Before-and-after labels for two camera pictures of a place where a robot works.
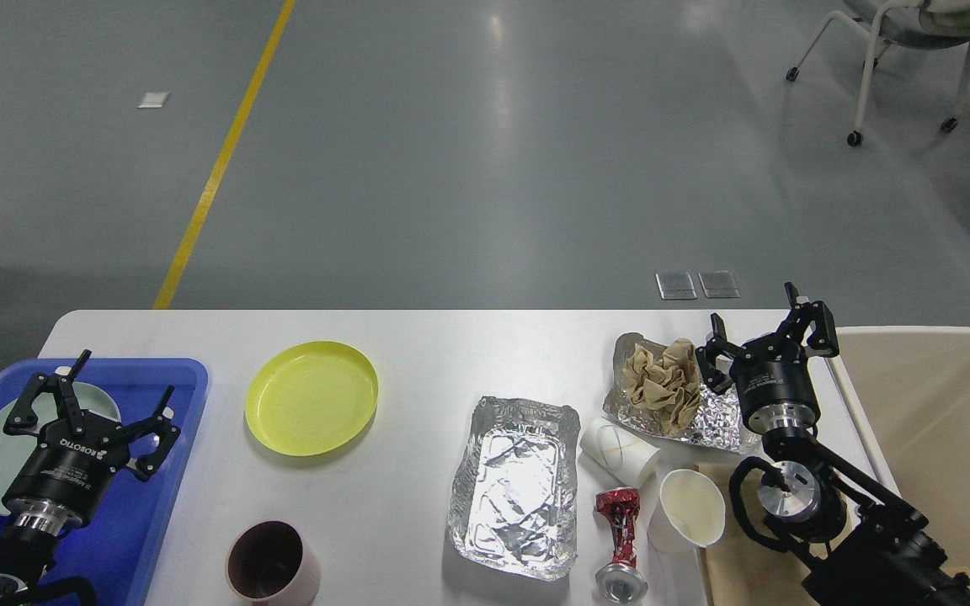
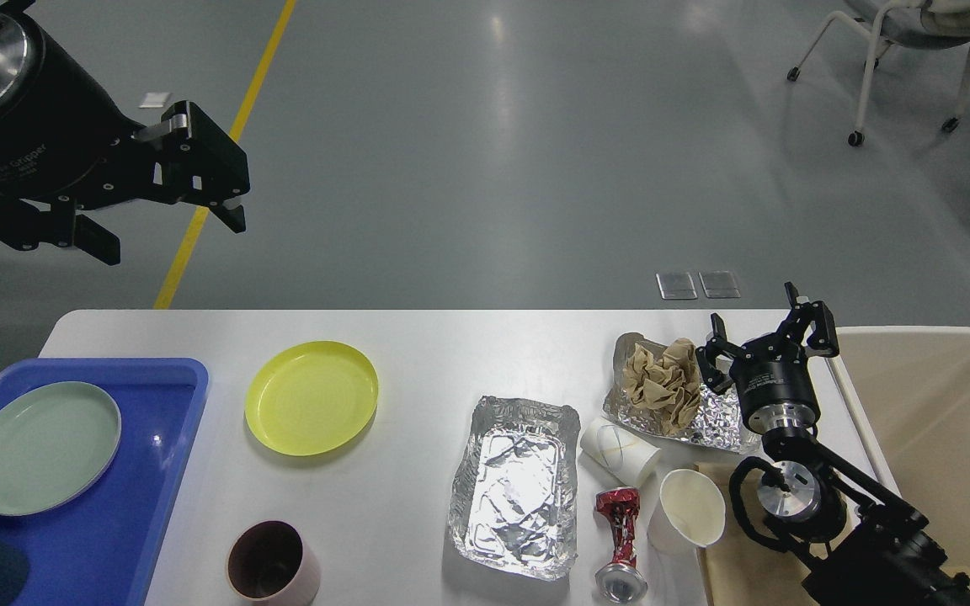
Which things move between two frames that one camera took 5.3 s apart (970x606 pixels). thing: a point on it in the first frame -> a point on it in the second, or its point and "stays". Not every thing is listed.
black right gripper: (773, 377) stays
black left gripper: (64, 481) -> (57, 136)
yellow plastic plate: (310, 398) stays
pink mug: (273, 563) stays
